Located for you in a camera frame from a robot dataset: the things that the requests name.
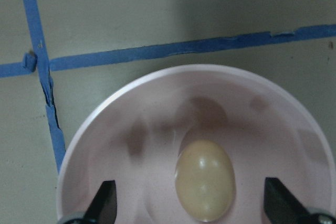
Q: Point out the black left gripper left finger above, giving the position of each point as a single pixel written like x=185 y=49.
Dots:
x=103 y=208

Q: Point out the beige egg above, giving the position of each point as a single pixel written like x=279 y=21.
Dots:
x=205 y=180

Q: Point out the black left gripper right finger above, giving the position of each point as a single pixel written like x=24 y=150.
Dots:
x=281 y=206

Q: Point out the pink bowl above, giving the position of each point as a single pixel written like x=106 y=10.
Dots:
x=136 y=135

